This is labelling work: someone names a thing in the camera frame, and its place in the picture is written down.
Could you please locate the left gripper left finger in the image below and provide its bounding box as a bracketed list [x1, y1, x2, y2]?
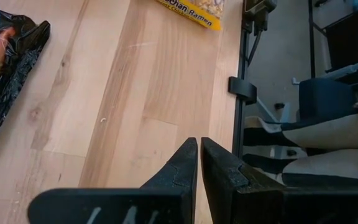
[28, 138, 198, 224]

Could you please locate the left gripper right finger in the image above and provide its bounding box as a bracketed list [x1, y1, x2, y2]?
[201, 137, 358, 224]

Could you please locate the black Maruchan fire noodle pack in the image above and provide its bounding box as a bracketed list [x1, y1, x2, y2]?
[0, 1, 51, 158]

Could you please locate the yellow Maruchan chicken ramen pack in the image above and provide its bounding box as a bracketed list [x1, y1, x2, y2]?
[157, 0, 224, 31]

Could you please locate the person's leg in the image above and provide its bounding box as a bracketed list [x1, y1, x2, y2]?
[244, 111, 358, 151]
[244, 149, 358, 188]

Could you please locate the dark blue stool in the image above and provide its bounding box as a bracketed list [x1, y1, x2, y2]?
[298, 77, 357, 121]

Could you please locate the black vertical pole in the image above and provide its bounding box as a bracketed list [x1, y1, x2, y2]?
[308, 0, 317, 78]

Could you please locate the black equipment cabinet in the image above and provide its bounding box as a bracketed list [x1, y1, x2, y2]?
[324, 0, 358, 73]

